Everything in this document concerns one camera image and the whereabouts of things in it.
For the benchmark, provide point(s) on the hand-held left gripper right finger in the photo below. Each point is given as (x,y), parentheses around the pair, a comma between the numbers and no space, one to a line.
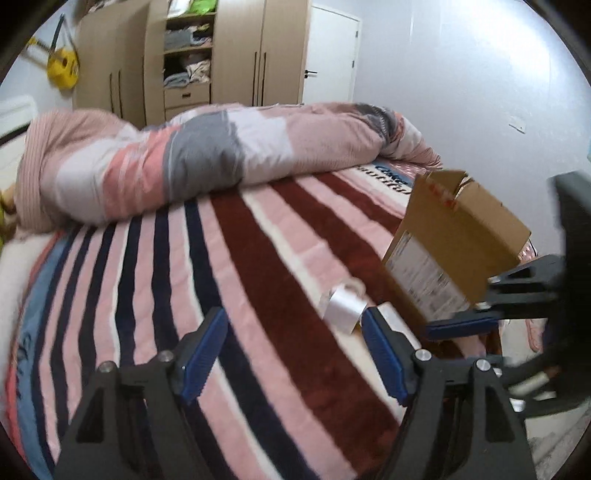
(383,357)

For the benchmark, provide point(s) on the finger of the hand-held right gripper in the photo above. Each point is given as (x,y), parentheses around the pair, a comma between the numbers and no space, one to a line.
(461,326)

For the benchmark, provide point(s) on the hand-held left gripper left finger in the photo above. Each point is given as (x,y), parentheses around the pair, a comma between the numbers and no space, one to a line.
(203,355)

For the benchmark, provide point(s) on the white mug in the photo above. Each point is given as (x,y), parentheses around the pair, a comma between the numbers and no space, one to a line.
(344,307)

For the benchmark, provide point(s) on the brown cardboard box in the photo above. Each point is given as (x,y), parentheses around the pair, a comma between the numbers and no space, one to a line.
(461,240)

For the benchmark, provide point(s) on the striped plush blanket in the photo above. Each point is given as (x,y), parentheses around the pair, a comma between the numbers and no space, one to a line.
(231,295)

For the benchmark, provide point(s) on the pink grey patchwork quilt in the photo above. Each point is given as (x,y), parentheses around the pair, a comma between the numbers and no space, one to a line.
(184,157)

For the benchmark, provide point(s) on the yellow plush toy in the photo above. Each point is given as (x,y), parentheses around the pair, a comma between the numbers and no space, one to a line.
(7,212)

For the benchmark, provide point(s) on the folded clothes pile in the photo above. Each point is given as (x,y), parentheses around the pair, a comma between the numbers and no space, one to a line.
(189,69)

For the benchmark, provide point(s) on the beige wooden wardrobe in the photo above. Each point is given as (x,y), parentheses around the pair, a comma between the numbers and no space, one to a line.
(231,55)

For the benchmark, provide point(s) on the white door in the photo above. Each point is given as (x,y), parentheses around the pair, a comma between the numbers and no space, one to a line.
(330,55)

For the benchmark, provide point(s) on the white headboard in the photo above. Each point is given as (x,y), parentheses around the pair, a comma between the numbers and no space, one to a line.
(16,115)

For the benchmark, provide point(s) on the yellow toy guitar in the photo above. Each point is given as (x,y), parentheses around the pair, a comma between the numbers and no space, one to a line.
(62,67)

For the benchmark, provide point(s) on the green bag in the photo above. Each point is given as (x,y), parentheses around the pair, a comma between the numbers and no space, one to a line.
(202,5)

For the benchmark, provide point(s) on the white wall socket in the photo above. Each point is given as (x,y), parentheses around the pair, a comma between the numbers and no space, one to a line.
(517,123)

